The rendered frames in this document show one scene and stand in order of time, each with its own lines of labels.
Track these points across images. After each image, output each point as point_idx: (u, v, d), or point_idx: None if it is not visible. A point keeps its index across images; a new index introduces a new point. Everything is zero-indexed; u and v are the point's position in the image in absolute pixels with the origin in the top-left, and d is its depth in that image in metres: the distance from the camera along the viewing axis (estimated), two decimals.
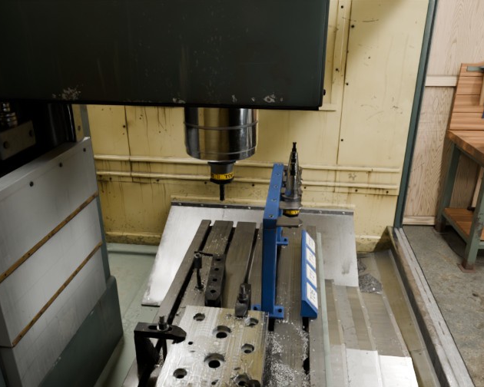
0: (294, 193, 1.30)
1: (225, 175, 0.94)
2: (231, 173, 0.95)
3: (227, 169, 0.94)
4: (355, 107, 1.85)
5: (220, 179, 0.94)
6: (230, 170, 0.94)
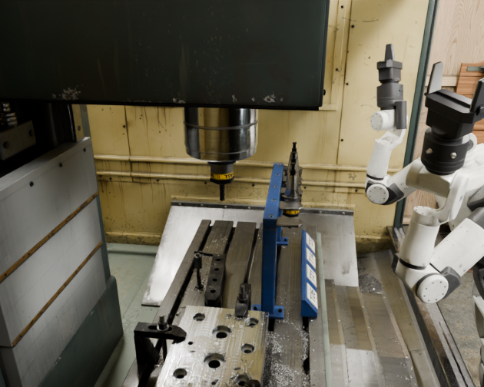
0: (294, 193, 1.30)
1: (225, 175, 0.94)
2: (231, 173, 0.95)
3: (227, 169, 0.94)
4: (355, 107, 1.85)
5: (220, 179, 0.94)
6: (230, 170, 0.94)
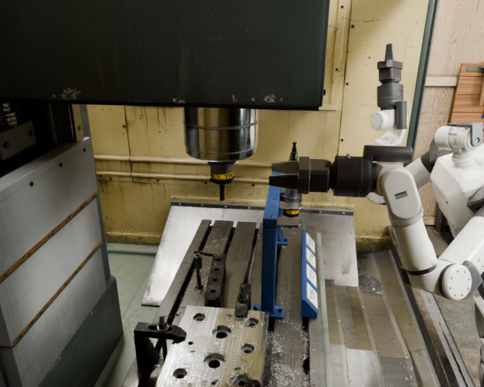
0: (294, 193, 1.30)
1: (225, 175, 0.94)
2: (231, 173, 0.95)
3: (227, 169, 0.94)
4: (355, 107, 1.85)
5: (220, 179, 0.94)
6: (230, 170, 0.94)
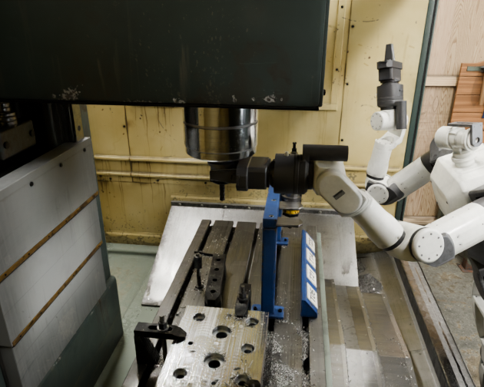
0: None
1: None
2: None
3: (227, 169, 0.94)
4: (355, 107, 1.85)
5: None
6: None
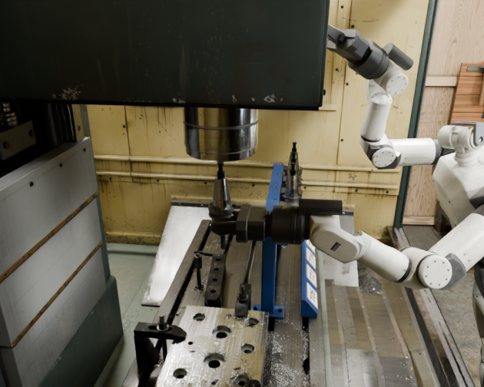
0: (294, 193, 1.30)
1: None
2: None
3: (227, 221, 0.99)
4: (355, 107, 1.85)
5: None
6: (230, 221, 0.99)
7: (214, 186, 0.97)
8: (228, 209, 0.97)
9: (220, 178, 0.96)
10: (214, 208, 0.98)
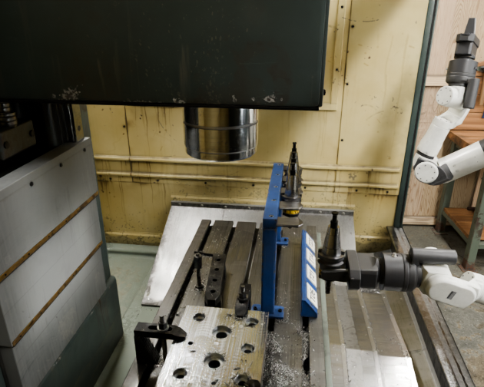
0: (294, 193, 1.30)
1: None
2: None
3: (338, 268, 1.00)
4: (355, 107, 1.85)
5: None
6: (339, 269, 1.00)
7: (326, 235, 0.98)
8: (340, 257, 0.98)
9: (334, 227, 0.97)
10: (326, 256, 0.99)
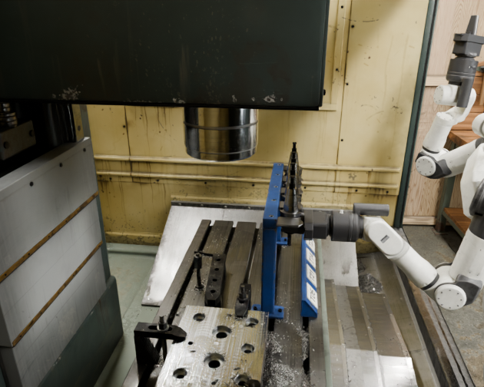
0: None
1: None
2: None
3: None
4: (355, 107, 1.85)
5: None
6: None
7: (286, 195, 1.20)
8: (297, 213, 1.20)
9: (292, 188, 1.19)
10: (286, 212, 1.21)
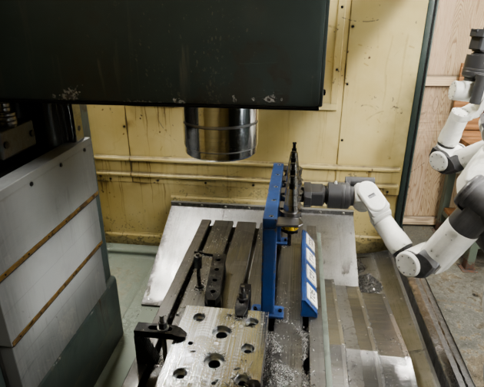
0: None
1: (293, 227, 1.22)
2: None
3: None
4: (355, 107, 1.85)
5: (290, 230, 1.22)
6: None
7: (286, 195, 1.20)
8: (297, 213, 1.20)
9: (292, 188, 1.19)
10: (286, 212, 1.21)
